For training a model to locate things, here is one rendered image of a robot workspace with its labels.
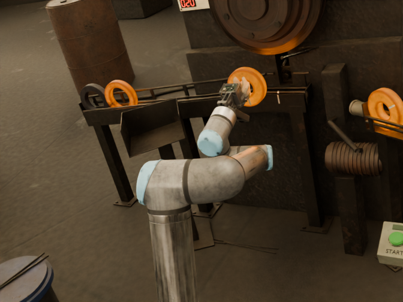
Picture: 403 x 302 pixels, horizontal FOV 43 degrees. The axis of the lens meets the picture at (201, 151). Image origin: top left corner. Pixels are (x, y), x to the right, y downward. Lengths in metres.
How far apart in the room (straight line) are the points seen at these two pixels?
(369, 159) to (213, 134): 0.63
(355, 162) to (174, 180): 0.96
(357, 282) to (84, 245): 1.44
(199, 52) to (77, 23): 2.46
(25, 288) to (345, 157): 1.30
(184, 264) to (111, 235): 1.55
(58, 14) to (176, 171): 3.63
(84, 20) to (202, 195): 3.60
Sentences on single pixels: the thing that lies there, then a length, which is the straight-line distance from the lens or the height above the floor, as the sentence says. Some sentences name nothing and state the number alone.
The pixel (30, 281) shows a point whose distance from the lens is 2.07.
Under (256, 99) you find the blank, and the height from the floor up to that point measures 0.78.
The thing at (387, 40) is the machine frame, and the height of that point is 0.87.
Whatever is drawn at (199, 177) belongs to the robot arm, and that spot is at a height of 0.94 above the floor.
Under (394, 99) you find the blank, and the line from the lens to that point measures 1.89.
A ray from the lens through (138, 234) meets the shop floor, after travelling 2.81.
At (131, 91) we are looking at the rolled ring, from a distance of 2.66.
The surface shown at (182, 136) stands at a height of 0.61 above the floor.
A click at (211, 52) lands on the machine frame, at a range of 2.39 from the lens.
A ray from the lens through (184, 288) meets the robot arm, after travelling 1.39.
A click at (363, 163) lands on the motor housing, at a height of 0.49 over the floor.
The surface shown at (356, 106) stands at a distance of 2.04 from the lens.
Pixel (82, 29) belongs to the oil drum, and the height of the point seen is 0.64.
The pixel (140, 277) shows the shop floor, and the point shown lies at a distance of 2.54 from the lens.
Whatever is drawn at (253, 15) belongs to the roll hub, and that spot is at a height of 1.07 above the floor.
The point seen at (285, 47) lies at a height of 0.91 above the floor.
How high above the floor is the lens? 1.58
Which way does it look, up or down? 28 degrees down
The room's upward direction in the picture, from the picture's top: 15 degrees counter-clockwise
